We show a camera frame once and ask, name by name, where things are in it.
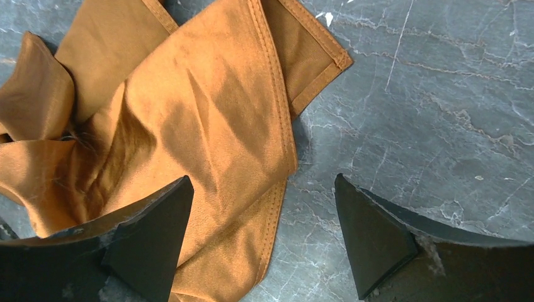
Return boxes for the orange cloth napkin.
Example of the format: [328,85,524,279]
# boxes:
[1,1,353,301]

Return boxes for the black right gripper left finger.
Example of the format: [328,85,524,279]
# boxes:
[1,176,194,301]

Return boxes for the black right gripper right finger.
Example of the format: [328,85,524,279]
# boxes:
[334,174,533,301]

